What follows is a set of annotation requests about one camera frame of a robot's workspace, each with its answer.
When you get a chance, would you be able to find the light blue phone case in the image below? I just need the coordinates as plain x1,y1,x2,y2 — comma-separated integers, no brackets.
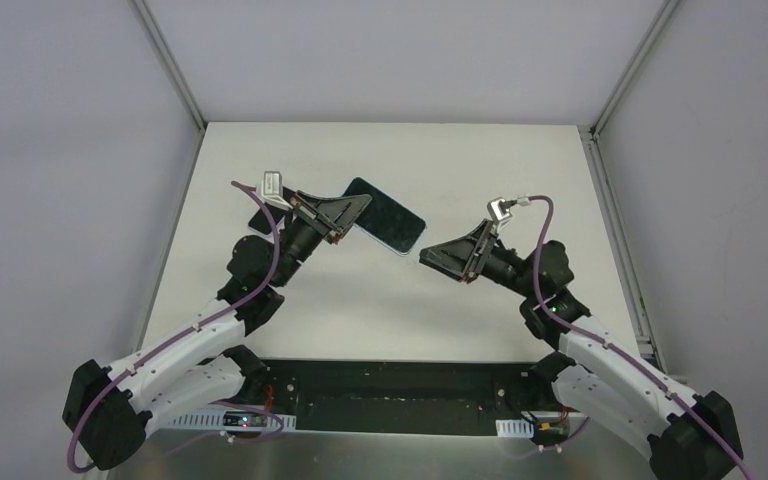
340,176,428,258

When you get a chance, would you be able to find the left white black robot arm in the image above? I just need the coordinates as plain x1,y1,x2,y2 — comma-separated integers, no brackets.
62,186,372,474

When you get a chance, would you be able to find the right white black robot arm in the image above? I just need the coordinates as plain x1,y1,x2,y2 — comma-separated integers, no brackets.
419,220,743,479

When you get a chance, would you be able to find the purple-edged black smartphone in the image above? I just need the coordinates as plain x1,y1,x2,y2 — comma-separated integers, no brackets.
247,205,291,237

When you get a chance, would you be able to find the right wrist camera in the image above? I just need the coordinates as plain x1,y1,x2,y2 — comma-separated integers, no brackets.
487,197,519,230

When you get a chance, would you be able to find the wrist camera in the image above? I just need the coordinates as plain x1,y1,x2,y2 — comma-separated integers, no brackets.
487,197,519,230
257,171,286,205

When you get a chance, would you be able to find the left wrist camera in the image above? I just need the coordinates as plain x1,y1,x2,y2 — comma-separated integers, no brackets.
257,171,286,205

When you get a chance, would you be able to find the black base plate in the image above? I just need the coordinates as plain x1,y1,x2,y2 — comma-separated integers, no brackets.
229,359,562,436

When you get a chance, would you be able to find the right white cable duct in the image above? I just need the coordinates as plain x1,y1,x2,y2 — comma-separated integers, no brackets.
495,419,535,439

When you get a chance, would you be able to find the left aluminium frame post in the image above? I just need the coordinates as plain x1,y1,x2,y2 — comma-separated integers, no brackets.
129,0,208,136

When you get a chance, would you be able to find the aluminium frame post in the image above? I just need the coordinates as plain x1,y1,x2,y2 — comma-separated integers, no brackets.
589,0,684,139
129,0,208,136

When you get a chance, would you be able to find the right aluminium frame post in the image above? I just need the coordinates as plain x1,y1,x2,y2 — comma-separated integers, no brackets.
589,0,684,139

